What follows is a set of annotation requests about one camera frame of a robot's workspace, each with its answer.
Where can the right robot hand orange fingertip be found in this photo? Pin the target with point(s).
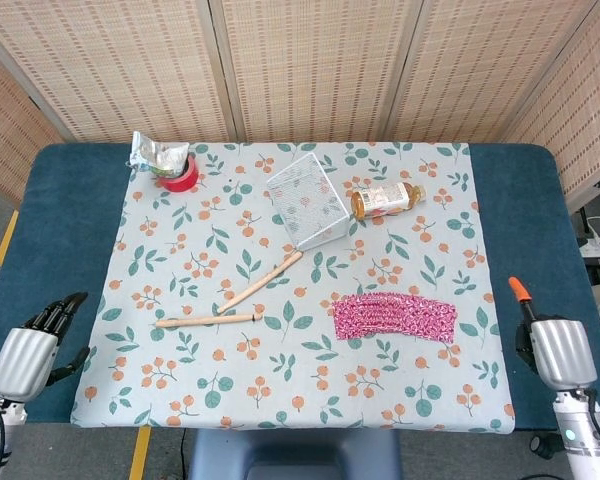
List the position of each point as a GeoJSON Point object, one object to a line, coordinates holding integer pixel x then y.
{"type": "Point", "coordinates": [562, 352]}

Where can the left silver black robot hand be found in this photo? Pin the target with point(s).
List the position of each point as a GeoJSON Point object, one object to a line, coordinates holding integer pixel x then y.
{"type": "Point", "coordinates": [22, 357]}

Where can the pink knitted cloth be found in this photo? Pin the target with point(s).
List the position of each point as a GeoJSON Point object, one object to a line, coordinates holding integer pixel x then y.
{"type": "Point", "coordinates": [395, 317]}

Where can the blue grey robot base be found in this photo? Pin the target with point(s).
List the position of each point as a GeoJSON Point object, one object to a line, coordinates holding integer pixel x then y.
{"type": "Point", "coordinates": [295, 455]}

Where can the black caster wheel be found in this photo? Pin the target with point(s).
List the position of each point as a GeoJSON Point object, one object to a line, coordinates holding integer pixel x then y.
{"type": "Point", "coordinates": [542, 446]}

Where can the wooden stick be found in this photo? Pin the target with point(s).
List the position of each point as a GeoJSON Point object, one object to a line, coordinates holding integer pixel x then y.
{"type": "Point", "coordinates": [260, 284]}
{"type": "Point", "coordinates": [205, 320]}

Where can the floral print tablecloth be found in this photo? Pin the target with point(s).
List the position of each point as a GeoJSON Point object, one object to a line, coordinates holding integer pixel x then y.
{"type": "Point", "coordinates": [230, 380]}

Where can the bamboo folding screen panel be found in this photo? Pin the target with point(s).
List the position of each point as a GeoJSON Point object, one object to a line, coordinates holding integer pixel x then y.
{"type": "Point", "coordinates": [120, 65]}
{"type": "Point", "coordinates": [485, 65]}
{"type": "Point", "coordinates": [5, 135]}
{"type": "Point", "coordinates": [315, 65]}
{"type": "Point", "coordinates": [580, 115]}

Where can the amber tea plastic bottle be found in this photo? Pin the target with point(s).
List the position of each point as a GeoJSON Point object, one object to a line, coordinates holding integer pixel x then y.
{"type": "Point", "coordinates": [385, 199]}

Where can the red tape roll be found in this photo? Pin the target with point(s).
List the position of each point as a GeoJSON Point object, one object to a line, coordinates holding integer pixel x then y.
{"type": "Point", "coordinates": [180, 182]}

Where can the crumpled silver snack bag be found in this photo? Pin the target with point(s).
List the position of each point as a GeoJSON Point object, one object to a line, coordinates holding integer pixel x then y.
{"type": "Point", "coordinates": [152, 152]}

